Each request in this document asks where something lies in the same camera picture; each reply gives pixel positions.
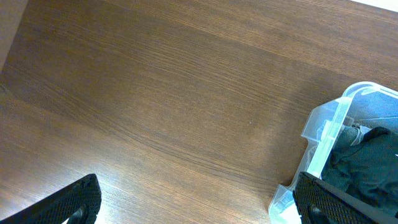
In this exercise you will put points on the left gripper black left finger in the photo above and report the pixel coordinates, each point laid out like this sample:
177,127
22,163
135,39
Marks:
77,203

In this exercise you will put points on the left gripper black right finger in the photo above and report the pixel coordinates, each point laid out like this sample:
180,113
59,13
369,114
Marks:
320,202

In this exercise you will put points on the black garment with white logo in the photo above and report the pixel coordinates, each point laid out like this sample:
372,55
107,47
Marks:
368,170

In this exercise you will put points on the light grey-blue jeans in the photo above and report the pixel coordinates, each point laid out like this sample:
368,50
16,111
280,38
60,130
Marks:
351,135

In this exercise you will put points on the clear plastic storage bin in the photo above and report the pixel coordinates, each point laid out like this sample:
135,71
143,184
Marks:
366,103

